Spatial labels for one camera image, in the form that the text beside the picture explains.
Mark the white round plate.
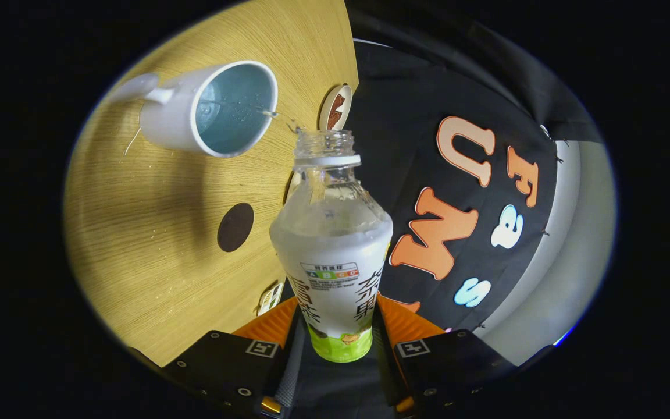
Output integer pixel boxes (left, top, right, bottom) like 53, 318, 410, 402
319, 84, 353, 132

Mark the white ceramic cup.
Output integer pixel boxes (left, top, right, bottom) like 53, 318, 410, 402
105, 60, 279, 159

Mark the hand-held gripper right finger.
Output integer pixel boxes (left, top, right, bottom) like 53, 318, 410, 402
375, 294, 516, 415

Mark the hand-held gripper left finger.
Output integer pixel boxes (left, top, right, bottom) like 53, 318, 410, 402
161, 297, 302, 417

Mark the clear juice bottle white label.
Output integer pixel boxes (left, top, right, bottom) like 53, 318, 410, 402
269, 129, 394, 363

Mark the dark brown round coaster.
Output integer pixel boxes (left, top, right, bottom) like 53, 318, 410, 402
218, 203, 255, 253

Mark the wooden table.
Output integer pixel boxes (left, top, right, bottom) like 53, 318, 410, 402
65, 0, 359, 367

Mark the white divided dish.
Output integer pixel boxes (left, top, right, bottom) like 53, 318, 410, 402
255, 282, 284, 317

